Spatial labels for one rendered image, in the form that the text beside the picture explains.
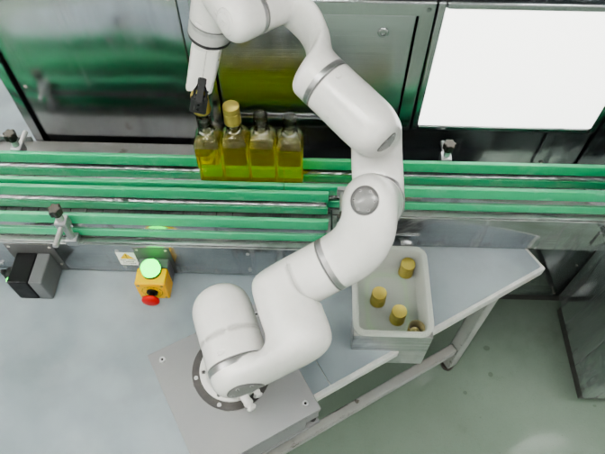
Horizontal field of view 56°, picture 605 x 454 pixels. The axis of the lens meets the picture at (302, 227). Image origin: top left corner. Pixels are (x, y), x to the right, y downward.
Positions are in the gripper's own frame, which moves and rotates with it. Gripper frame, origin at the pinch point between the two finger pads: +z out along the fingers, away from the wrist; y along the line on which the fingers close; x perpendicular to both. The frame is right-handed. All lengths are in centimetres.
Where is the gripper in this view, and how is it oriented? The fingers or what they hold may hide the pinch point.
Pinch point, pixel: (200, 97)
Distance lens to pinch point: 114.2
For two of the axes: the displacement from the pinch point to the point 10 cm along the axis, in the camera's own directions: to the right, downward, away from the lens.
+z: -2.6, 5.3, 8.1
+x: 9.7, 1.6, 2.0
